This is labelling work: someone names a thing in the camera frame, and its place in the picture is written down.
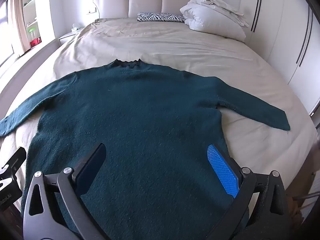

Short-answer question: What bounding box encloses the zebra print pillow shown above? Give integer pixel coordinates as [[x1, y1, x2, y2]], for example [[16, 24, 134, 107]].
[[137, 12, 185, 22]]

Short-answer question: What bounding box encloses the black wardrobe handle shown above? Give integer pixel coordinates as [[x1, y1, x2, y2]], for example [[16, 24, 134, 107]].
[[254, 0, 264, 32], [296, 6, 311, 64], [251, 0, 261, 31], [299, 14, 314, 67]]

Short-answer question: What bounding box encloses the white nightstand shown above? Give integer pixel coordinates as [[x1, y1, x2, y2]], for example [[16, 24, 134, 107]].
[[58, 31, 78, 46]]

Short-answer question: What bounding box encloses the bed with beige sheet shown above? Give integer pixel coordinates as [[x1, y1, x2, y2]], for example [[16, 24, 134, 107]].
[[0, 17, 318, 220]]

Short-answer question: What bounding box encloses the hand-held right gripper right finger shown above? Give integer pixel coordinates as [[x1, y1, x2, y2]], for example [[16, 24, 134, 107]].
[[206, 144, 294, 240]]

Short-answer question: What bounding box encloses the beige curtain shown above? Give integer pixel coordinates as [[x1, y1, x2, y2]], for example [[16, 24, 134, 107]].
[[9, 0, 27, 56]]

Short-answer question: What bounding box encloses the white wall shelf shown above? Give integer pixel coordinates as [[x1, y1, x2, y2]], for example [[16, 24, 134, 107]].
[[22, 0, 42, 53]]

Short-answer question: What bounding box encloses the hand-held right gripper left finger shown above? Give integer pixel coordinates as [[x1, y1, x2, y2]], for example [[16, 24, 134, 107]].
[[21, 143, 110, 240]]

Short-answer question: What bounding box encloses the dark teal knit sweater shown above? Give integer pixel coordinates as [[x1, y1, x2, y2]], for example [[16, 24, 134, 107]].
[[0, 58, 291, 240]]

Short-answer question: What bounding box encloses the white wardrobe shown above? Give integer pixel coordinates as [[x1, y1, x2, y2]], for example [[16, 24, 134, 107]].
[[239, 0, 320, 117]]

